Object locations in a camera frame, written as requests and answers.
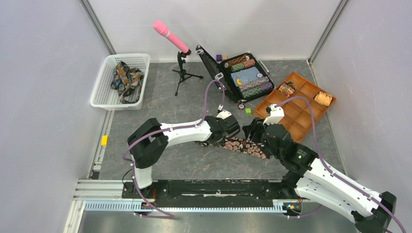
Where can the purple cube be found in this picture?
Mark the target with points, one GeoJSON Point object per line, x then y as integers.
{"type": "Point", "coordinates": [219, 57]}

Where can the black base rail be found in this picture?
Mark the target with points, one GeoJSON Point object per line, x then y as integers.
{"type": "Point", "coordinates": [216, 193]}

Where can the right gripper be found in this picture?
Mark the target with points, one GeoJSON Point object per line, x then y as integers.
{"type": "Point", "coordinates": [257, 126]}

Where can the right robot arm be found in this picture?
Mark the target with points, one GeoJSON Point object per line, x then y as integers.
{"type": "Point", "coordinates": [311, 178]}

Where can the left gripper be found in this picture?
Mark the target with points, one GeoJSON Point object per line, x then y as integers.
{"type": "Point", "coordinates": [219, 142]}

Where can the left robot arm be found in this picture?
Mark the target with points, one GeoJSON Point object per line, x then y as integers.
{"type": "Point", "coordinates": [149, 141]}

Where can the black poker chip case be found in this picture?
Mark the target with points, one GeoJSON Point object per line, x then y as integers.
{"type": "Point", "coordinates": [244, 78]}

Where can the green cube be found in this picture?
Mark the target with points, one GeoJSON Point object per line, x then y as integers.
{"type": "Point", "coordinates": [248, 111]}

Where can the black floral tie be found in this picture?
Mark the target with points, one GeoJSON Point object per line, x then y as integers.
{"type": "Point", "coordinates": [240, 145]}

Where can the dark blue patterned tie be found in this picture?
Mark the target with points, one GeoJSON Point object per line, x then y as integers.
{"type": "Point", "coordinates": [128, 83]}

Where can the white plastic basket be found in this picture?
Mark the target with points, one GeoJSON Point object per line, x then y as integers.
{"type": "Point", "coordinates": [103, 96]}

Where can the black tripod stand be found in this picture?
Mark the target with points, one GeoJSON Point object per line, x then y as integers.
{"type": "Point", "coordinates": [183, 75]}

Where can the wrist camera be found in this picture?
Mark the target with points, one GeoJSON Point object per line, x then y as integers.
{"type": "Point", "coordinates": [275, 114]}
{"type": "Point", "coordinates": [222, 113]}

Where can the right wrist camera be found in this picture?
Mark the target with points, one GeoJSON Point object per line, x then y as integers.
{"type": "Point", "coordinates": [275, 114]}

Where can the loose poker chip stack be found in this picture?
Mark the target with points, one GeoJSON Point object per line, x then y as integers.
{"type": "Point", "coordinates": [241, 104]}

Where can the orange compartment tray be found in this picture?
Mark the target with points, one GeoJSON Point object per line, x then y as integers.
{"type": "Point", "coordinates": [297, 119]}

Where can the pink microphone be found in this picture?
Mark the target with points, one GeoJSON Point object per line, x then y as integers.
{"type": "Point", "coordinates": [162, 29]}

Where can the yellow block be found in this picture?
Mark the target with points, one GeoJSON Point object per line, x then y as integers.
{"type": "Point", "coordinates": [104, 140]}

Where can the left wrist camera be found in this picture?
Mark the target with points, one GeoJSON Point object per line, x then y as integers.
{"type": "Point", "coordinates": [222, 113]}

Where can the rolled dark patterned tie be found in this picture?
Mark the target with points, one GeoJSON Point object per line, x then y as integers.
{"type": "Point", "coordinates": [287, 89]}

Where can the rolled tan patterned tie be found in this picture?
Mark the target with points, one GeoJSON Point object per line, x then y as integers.
{"type": "Point", "coordinates": [323, 98]}

